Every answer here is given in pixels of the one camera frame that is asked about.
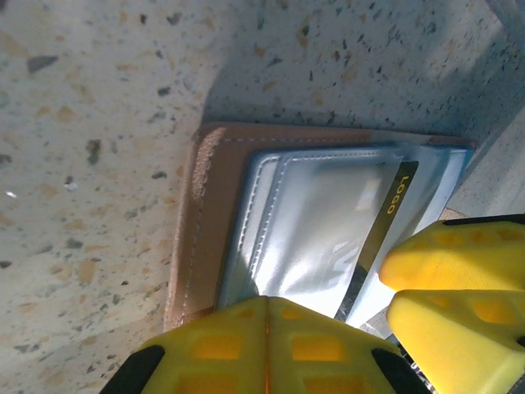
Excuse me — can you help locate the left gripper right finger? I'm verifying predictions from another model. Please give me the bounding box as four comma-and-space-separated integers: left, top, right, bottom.
267, 295, 427, 394

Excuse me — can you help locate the black VIP card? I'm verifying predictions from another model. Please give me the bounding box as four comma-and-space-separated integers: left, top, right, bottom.
294, 159, 420, 323

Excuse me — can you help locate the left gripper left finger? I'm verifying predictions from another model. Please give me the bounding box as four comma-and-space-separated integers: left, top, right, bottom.
108, 295, 269, 394

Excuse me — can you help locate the tan leather card holder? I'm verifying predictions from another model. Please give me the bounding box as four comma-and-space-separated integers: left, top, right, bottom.
163, 121, 479, 333

